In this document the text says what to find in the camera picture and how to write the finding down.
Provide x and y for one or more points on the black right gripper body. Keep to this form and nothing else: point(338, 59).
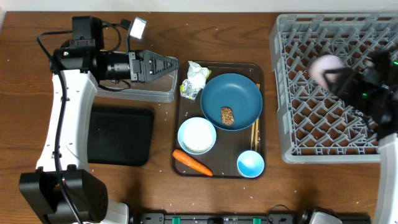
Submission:
point(354, 90)

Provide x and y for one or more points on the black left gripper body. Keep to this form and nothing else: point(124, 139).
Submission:
point(136, 66)

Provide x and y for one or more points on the pink small bowl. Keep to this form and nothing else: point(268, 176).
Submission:
point(320, 65)

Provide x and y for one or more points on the light blue rice bowl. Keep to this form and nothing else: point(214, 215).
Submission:
point(196, 136)

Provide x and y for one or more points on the small light blue bowl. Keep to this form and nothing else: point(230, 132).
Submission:
point(250, 164)

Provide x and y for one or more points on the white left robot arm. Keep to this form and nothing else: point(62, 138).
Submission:
point(62, 189)

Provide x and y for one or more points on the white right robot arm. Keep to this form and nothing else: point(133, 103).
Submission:
point(378, 100)

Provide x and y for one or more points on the grey dishwasher rack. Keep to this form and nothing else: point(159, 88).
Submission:
point(315, 127)

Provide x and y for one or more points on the clear plastic bin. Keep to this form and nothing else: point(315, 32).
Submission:
point(114, 81)

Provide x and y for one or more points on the crumpled foil wrapper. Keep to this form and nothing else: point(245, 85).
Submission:
point(195, 81)

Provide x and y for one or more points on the black tray bin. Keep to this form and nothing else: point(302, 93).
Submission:
point(120, 136)

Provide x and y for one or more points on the dark blue plate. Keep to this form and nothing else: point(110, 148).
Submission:
point(233, 91)

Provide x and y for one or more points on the brown serving tray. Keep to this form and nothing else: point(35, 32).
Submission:
point(222, 157)

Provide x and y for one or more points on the brown food piece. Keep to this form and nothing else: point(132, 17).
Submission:
point(227, 117)

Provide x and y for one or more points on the orange carrot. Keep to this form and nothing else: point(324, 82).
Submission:
point(191, 162)

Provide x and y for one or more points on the wooden chopstick right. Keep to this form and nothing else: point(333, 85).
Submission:
point(256, 135)

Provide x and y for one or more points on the wooden chopstick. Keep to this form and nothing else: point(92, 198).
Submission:
point(252, 134)
point(256, 135)

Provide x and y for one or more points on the wooden chopstick left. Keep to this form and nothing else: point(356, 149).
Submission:
point(252, 134)

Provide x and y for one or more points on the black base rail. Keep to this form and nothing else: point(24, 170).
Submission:
point(278, 214)

